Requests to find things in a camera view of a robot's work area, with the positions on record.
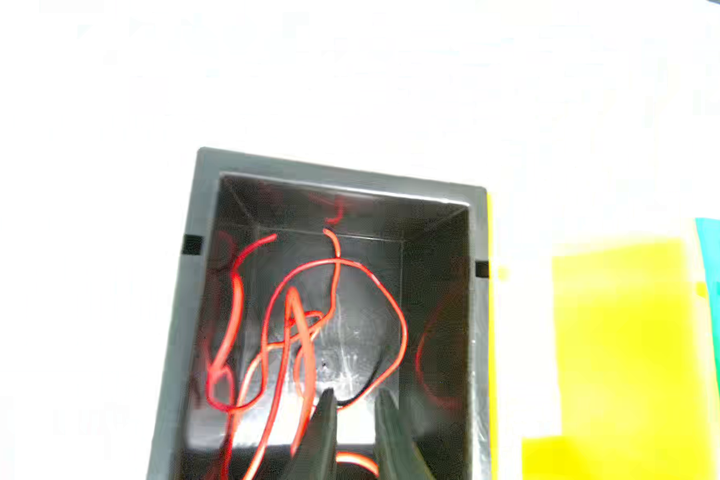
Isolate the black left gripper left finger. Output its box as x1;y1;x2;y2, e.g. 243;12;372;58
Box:
280;388;338;480

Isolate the red wire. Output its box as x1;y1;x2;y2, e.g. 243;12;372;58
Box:
257;227;409;480
205;232;325;480

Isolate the yellow storage bin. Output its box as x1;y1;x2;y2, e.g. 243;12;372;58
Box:
490;192;720;479

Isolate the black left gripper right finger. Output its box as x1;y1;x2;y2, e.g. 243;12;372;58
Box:
374;389;434;480

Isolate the black storage bin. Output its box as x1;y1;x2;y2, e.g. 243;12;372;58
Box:
147;148;491;479

